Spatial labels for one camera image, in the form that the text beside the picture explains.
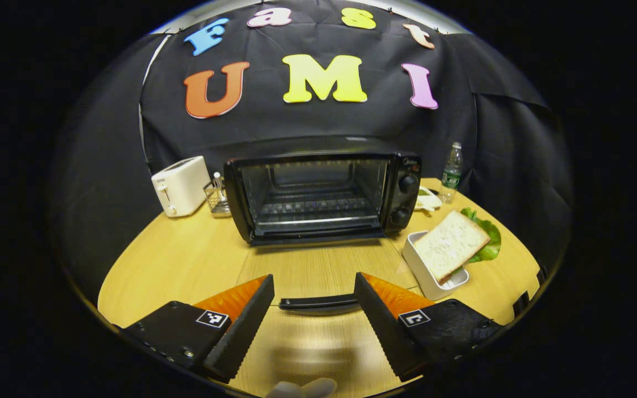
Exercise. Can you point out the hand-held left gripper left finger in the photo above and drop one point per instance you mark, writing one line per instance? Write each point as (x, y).
(246, 331)

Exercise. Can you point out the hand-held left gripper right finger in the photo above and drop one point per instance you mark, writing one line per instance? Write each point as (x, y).
(382, 326)

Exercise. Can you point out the bread and lettuce sandwich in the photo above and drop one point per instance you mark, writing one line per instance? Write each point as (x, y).
(451, 243)

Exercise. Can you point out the black electric oven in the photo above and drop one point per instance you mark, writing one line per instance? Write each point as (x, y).
(401, 193)

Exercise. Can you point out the white rectangular tray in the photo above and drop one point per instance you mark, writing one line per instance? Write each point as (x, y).
(423, 273)

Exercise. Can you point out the white divided spice dish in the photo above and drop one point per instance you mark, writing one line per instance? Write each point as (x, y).
(427, 200)

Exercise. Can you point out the white toaster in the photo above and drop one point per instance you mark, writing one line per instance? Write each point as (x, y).
(183, 185)

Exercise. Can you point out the clear plastic water bottle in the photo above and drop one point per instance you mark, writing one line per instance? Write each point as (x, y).
(452, 171)

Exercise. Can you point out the black backdrop cloth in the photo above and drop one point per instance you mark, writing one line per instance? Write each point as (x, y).
(307, 127)

